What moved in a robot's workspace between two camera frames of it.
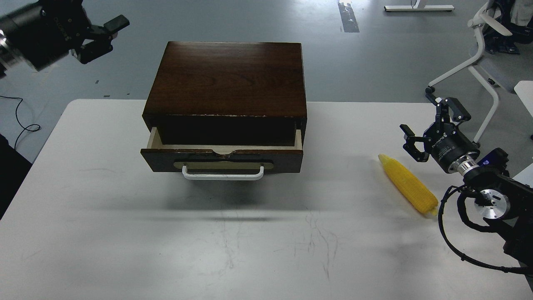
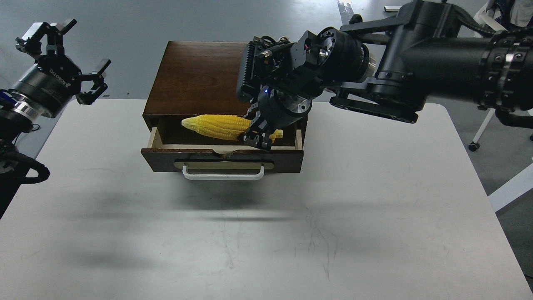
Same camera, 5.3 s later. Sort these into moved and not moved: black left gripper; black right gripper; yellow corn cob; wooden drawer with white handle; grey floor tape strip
Moved: yellow corn cob; black right gripper; black left gripper
Not moved: grey floor tape strip; wooden drawer with white handle
